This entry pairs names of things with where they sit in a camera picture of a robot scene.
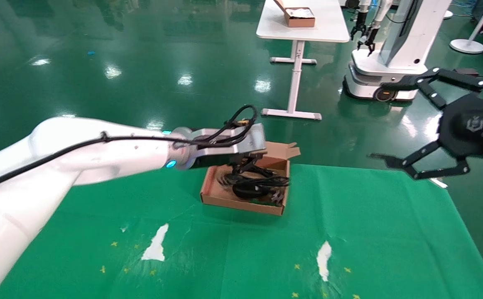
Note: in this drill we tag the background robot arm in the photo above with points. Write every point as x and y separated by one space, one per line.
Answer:
358 29
370 39

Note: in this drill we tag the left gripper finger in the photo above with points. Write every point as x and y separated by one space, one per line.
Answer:
262 168
241 170

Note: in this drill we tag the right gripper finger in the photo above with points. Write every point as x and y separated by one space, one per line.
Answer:
461 78
428 154

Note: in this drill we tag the metal binder clip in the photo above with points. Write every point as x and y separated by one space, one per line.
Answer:
438 182

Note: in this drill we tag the white table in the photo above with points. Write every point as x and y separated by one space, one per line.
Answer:
324 25

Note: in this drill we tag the green table cloth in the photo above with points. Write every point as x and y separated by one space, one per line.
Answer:
245 257

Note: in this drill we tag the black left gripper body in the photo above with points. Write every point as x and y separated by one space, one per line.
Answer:
224 161

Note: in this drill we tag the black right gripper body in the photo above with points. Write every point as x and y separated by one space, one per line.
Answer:
471 126

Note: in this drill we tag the open brown cardboard box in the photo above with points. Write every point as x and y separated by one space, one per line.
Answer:
241 204

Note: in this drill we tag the black power adapter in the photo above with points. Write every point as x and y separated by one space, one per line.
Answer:
465 70

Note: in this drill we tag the small filled cardboard box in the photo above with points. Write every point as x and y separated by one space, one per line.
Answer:
299 18

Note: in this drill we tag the white pedestal stand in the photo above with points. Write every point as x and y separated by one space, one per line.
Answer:
467 45

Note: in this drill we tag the white wheeled background robot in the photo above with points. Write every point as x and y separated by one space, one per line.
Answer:
391 62

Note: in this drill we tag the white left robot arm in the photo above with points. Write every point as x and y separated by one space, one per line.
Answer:
100 162

